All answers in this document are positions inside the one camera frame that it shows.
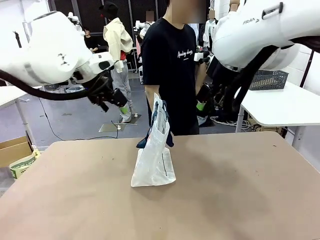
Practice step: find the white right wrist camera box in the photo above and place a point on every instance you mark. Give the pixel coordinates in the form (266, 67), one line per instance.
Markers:
(200, 56)

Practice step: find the green printed paper sack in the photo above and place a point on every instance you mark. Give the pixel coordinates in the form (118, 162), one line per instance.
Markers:
(22, 166)

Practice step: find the metal mannequin base plate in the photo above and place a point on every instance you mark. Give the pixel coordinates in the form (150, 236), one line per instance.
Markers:
(132, 119)

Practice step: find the person in black T-shirt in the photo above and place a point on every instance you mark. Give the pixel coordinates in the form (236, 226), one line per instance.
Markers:
(170, 75)

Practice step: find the mannequin cream jacket grey pants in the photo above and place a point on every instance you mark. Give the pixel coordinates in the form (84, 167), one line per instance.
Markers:
(117, 42)

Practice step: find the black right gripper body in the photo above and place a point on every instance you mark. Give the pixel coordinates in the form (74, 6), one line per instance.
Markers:
(206, 92)

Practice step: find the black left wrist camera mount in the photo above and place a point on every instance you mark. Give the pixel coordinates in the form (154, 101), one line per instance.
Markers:
(98, 86)

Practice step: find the background person in black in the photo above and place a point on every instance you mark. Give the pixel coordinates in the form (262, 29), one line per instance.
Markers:
(90, 41)

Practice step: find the white side table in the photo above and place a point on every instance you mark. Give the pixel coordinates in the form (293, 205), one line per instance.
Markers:
(280, 107)

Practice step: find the translucent white shopping bag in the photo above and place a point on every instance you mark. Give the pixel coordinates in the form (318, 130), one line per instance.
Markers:
(152, 162)

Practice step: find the person's left forearm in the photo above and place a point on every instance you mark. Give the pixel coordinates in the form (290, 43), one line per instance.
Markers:
(200, 75)

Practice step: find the grey standing board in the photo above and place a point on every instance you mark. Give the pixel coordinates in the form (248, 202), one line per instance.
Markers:
(27, 28)

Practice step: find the brown cardboard box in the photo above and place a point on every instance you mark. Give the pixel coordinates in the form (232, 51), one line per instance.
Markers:
(13, 151)

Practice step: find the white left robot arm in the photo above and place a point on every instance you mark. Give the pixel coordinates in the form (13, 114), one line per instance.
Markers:
(50, 50)

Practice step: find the grey plastic basket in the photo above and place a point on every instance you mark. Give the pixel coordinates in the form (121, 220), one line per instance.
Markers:
(268, 80)

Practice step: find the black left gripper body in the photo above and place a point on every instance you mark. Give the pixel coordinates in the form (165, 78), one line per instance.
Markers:
(118, 98)

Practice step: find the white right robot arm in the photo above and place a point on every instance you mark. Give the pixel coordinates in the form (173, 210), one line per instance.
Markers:
(250, 37)

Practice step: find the flat metal floor plate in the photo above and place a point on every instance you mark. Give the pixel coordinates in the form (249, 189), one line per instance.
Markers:
(110, 128)

